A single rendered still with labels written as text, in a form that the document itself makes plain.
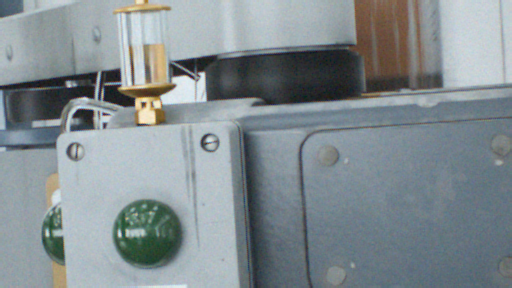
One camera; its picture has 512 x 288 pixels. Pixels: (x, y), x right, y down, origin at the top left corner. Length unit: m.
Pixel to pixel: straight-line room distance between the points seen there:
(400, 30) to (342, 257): 0.51
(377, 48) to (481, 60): 4.69
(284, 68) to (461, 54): 5.07
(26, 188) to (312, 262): 0.46
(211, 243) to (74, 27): 0.37
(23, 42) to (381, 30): 0.29
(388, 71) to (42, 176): 0.29
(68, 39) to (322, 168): 0.35
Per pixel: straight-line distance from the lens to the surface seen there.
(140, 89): 0.64
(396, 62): 1.10
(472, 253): 0.61
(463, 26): 5.78
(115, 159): 0.57
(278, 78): 0.72
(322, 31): 0.73
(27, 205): 1.03
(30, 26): 0.98
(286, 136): 0.61
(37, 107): 1.08
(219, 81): 0.73
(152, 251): 0.55
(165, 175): 0.56
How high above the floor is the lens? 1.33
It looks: 3 degrees down
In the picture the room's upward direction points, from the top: 4 degrees counter-clockwise
